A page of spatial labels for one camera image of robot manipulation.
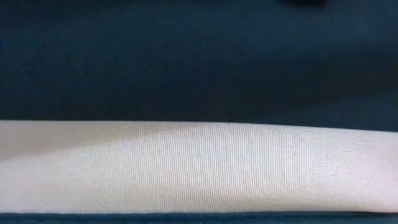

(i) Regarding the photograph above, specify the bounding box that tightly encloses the navy fabric storage bin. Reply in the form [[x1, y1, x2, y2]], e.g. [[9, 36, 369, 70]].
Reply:
[[0, 0, 398, 224]]

